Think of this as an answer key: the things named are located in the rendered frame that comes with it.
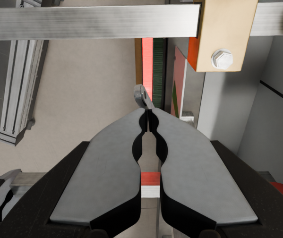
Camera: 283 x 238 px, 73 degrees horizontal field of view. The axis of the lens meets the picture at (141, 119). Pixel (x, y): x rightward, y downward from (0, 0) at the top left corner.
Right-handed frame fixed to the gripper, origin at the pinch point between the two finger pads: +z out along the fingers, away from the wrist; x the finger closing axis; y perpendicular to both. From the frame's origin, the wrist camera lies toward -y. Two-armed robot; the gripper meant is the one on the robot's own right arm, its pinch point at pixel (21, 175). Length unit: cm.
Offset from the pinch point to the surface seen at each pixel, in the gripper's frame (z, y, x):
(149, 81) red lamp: 11.5, -24.3, -13.1
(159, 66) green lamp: 11.4, -26.2, -16.2
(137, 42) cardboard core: 75, -22, -11
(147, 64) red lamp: 11.5, -23.8, -16.6
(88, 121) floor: 83, 12, 39
